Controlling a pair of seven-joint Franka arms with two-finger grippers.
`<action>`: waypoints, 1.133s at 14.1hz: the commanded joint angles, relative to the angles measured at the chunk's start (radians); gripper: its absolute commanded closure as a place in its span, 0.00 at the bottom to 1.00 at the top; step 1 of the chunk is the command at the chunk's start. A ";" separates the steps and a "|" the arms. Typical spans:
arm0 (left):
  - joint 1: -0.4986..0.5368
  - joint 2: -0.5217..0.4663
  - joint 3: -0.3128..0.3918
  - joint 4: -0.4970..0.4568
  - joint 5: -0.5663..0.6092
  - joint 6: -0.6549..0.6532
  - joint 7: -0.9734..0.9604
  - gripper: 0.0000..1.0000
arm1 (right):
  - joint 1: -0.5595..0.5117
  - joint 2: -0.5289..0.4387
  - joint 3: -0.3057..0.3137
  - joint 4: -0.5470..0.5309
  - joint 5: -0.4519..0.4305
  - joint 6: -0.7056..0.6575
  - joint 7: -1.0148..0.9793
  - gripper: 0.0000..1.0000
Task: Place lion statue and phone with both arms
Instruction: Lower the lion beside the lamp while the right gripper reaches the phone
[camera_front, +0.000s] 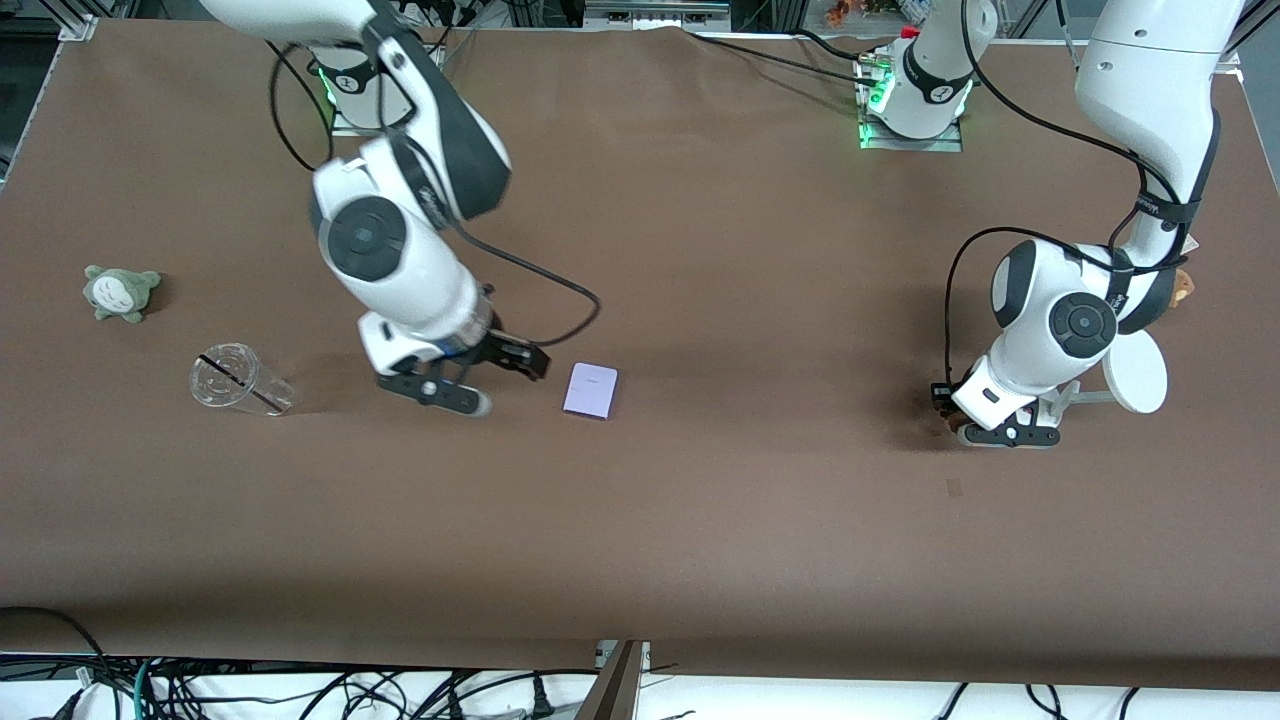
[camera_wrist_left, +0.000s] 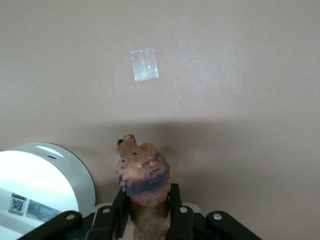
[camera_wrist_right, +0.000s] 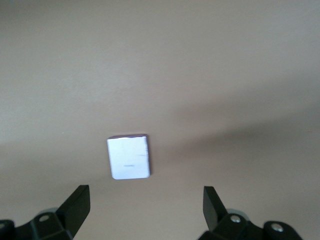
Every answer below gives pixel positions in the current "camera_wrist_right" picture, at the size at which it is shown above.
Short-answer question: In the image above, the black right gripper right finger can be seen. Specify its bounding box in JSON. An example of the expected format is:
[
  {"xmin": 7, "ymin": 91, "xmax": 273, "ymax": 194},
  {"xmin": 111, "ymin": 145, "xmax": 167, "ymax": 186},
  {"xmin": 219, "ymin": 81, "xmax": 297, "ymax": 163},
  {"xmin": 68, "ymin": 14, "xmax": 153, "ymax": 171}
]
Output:
[{"xmin": 198, "ymin": 185, "xmax": 304, "ymax": 240}]

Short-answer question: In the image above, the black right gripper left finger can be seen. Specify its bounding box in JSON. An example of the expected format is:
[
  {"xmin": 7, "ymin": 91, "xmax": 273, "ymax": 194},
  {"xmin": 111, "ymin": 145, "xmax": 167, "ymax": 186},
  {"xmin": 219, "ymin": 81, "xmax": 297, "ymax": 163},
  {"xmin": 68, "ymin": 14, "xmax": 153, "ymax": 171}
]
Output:
[{"xmin": 0, "ymin": 184, "xmax": 91, "ymax": 240}]

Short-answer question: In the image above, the white phone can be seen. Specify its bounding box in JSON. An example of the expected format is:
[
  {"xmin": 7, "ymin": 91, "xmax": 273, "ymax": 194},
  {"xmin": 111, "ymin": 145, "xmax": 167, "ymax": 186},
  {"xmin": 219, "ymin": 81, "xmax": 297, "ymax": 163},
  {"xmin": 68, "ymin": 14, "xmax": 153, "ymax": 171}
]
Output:
[{"xmin": 106, "ymin": 134, "xmax": 152, "ymax": 181}]

